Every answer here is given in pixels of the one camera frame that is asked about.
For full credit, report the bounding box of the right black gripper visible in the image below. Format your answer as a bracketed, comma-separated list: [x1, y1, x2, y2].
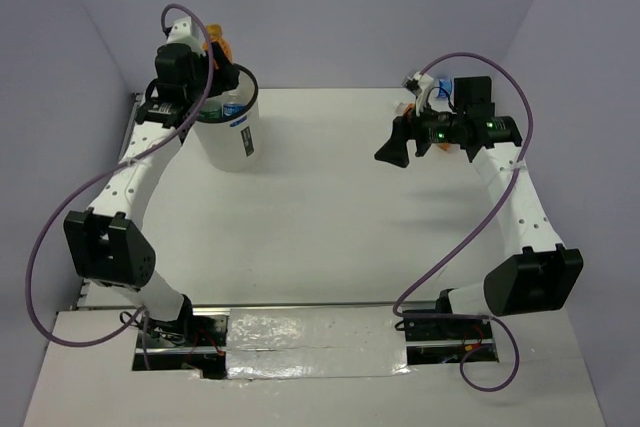
[374, 92, 465, 167]

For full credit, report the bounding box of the blue label water bottle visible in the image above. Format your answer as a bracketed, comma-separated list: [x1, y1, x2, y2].
[222, 91, 246, 119]

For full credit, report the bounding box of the long orange label bottle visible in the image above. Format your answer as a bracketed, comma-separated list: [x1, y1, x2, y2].
[393, 104, 456, 157]

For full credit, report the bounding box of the small orange juice bottle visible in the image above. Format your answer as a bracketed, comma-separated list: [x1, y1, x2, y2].
[202, 24, 233, 71]

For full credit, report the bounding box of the green label clear bottle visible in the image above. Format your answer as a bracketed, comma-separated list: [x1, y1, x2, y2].
[197, 98, 223, 123]

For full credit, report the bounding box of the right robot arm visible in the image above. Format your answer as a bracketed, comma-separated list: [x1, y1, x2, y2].
[374, 73, 584, 338]

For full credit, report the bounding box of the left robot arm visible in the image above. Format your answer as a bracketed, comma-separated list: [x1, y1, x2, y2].
[63, 40, 240, 346]

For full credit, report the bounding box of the white bin with black rim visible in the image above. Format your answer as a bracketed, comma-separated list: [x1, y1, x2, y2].
[192, 64, 262, 172]

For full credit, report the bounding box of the small blue cap bottle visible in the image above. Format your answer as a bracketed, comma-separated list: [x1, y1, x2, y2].
[432, 78, 454, 99]

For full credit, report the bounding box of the silver tape strip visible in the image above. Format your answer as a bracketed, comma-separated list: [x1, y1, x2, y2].
[226, 307, 410, 380]

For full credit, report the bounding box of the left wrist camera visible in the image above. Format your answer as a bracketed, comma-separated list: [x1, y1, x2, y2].
[165, 17, 205, 56]

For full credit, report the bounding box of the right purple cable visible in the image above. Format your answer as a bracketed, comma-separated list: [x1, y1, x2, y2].
[393, 52, 537, 393]

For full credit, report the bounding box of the purple cable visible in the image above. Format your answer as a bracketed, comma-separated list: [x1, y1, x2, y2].
[23, 3, 221, 373]
[393, 52, 537, 393]

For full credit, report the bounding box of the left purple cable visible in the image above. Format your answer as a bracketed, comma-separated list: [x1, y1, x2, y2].
[23, 3, 221, 373]

